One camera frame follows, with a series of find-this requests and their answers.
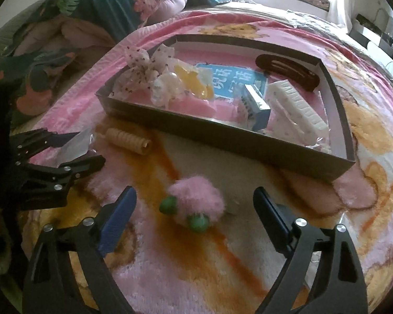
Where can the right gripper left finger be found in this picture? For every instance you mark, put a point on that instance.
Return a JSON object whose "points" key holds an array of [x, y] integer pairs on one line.
{"points": [[50, 284]]}

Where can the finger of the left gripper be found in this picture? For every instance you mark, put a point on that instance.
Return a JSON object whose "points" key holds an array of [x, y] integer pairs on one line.
{"points": [[42, 182], [30, 143]]}

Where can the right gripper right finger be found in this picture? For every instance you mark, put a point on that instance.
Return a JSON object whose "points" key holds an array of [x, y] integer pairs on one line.
{"points": [[338, 286]]}

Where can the white plastic packet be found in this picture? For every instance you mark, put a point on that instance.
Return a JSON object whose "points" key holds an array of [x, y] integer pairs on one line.
{"points": [[79, 146]]}

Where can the pearl ball hair clip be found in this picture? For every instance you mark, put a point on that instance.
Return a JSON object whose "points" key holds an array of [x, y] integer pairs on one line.
{"points": [[166, 88]]}

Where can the yellow jewelry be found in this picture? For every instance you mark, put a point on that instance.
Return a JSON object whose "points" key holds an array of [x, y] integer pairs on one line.
{"points": [[197, 80]]}

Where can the brown oval hair clip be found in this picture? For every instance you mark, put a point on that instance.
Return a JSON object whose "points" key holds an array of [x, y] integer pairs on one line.
{"points": [[285, 67]]}

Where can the grey headboard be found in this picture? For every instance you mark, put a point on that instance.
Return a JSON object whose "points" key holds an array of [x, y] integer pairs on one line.
{"points": [[8, 30]]}

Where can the pink teddy bear blanket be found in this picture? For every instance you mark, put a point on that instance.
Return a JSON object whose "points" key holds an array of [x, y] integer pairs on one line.
{"points": [[162, 267]]}

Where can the white spotted fabric flower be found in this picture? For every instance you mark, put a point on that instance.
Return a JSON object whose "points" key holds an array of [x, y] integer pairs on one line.
{"points": [[143, 69]]}

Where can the dark floral quilt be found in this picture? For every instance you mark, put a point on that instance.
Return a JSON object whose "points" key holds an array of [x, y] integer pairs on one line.
{"points": [[63, 35]]}

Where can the white hair claw clip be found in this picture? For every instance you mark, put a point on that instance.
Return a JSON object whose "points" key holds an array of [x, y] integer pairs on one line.
{"points": [[285, 100]]}

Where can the dark shallow cardboard tray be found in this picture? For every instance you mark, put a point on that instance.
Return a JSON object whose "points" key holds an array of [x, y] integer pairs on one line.
{"points": [[222, 123]]}

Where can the blue label card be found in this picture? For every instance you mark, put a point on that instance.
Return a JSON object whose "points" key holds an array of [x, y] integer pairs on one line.
{"points": [[226, 78]]}

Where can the white rounded bed footboard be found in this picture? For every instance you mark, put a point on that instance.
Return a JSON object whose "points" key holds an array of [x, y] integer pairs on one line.
{"points": [[372, 43]]}

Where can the black white desk shelf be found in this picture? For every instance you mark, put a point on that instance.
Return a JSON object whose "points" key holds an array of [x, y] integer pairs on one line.
{"points": [[364, 31]]}

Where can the grey striped folded blanket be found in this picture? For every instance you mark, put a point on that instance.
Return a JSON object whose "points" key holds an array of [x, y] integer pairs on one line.
{"points": [[313, 23]]}

